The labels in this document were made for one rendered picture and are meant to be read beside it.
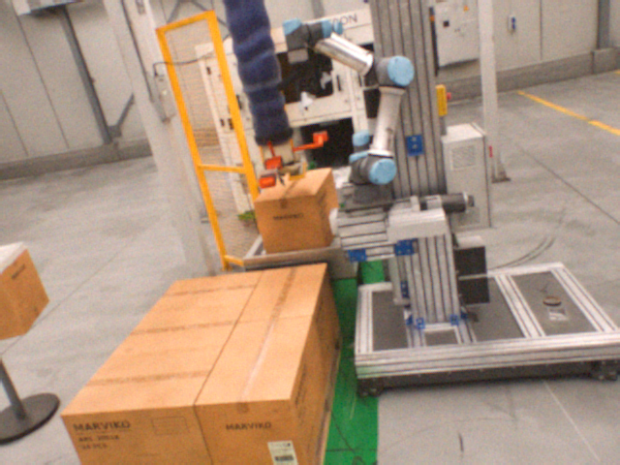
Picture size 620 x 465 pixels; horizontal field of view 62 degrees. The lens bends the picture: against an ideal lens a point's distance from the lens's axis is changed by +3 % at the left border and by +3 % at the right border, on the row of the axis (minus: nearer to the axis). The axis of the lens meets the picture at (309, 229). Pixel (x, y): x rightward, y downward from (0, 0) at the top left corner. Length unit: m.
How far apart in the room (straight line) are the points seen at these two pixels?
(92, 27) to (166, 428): 11.52
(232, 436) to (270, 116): 1.64
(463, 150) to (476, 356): 1.00
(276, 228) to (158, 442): 1.42
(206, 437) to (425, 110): 1.73
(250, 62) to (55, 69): 11.05
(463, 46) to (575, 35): 2.22
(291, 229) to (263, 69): 0.96
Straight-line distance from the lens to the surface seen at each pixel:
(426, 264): 2.73
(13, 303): 3.14
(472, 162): 2.53
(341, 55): 2.28
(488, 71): 5.70
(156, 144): 3.95
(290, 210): 3.07
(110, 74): 13.08
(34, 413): 3.68
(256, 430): 2.18
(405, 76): 2.24
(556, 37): 12.23
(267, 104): 2.86
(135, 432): 2.39
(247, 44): 2.84
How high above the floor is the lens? 1.78
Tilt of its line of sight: 20 degrees down
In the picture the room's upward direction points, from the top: 12 degrees counter-clockwise
